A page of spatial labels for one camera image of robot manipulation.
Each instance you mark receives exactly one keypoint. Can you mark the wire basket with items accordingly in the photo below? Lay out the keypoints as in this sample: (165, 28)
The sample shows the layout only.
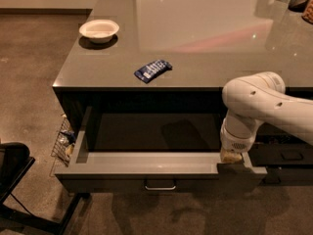
(63, 146)

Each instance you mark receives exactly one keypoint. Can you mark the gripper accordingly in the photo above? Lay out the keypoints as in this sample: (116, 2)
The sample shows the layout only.
(233, 142)

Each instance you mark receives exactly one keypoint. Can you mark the dark grey counter cabinet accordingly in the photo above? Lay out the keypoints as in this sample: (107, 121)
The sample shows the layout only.
(207, 42)

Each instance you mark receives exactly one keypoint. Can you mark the white paper bowl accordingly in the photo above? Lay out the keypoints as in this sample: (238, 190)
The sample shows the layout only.
(99, 31)

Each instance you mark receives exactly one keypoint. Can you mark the brown woven item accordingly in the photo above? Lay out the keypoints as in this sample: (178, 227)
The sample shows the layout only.
(307, 14)

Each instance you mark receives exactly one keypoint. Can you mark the blue snack packet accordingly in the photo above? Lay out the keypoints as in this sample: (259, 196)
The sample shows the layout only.
(152, 70)

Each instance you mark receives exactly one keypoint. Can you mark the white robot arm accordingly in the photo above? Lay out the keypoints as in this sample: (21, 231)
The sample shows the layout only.
(256, 99)

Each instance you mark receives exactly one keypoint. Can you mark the grey drawer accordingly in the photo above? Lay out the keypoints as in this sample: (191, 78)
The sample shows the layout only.
(289, 176)
(281, 154)
(153, 153)

